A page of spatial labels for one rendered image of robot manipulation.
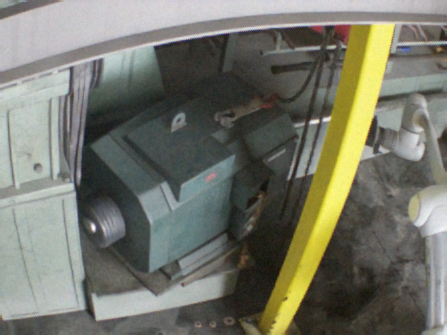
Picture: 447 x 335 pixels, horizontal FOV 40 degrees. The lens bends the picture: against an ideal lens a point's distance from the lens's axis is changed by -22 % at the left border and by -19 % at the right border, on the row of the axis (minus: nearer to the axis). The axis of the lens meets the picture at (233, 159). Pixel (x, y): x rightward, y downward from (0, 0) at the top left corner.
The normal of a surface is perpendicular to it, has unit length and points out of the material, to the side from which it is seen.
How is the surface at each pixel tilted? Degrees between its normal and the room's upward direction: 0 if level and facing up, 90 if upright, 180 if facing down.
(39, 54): 90
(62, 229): 90
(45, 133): 90
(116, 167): 0
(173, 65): 0
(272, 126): 45
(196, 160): 0
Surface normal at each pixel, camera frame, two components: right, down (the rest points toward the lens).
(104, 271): 0.15, -0.71
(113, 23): 0.42, 0.67
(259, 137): 0.60, -0.11
